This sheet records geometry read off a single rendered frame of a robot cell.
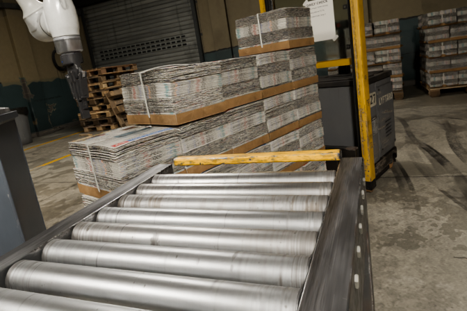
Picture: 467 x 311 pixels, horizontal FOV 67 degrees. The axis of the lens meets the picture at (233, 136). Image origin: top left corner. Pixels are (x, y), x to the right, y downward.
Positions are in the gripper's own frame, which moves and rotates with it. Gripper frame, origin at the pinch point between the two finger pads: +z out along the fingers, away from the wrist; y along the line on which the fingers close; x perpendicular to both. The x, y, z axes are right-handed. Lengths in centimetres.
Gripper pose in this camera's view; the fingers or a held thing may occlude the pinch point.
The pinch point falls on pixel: (84, 109)
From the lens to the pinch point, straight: 143.7
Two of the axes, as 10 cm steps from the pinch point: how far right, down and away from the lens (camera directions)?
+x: -6.5, 2.6, -7.1
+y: -7.4, -0.3, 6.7
